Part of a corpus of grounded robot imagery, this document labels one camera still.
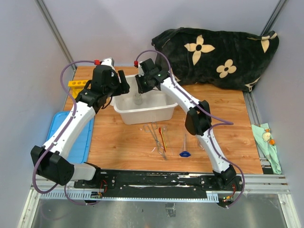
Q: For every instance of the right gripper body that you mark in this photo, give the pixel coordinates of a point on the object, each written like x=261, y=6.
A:
x=143, y=83

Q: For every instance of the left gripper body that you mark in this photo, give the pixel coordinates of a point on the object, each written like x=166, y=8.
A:
x=116, y=86

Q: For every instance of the small glass beaker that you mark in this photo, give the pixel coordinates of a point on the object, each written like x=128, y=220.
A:
x=138, y=99

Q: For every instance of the white plastic bin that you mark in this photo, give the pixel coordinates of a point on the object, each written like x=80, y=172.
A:
x=156, y=106

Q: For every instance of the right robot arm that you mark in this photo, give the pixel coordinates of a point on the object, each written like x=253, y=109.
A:
x=198, y=117

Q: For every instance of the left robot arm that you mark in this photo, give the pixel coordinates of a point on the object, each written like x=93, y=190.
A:
x=50, y=160

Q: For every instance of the yellow test tube rack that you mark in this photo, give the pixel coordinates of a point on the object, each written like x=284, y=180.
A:
x=76, y=86

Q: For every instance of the metal crucible tongs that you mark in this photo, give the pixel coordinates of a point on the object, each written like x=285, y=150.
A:
x=152, y=129

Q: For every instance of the red yellow green spatula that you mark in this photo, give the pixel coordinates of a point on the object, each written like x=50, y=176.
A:
x=162, y=139

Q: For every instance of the blue plastic tray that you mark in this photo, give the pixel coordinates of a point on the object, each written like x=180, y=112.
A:
x=80, y=149

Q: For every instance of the black floral blanket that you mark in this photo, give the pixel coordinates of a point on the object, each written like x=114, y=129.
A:
x=225, y=59

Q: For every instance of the graduated cylinder blue base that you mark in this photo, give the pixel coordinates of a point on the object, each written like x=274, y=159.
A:
x=184, y=150

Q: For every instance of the green printed cloth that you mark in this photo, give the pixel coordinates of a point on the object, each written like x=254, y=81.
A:
x=265, y=142

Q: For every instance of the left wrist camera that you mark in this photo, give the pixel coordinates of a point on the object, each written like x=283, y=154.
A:
x=106, y=62

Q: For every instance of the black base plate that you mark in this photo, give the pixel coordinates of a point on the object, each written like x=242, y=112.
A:
x=157, y=184

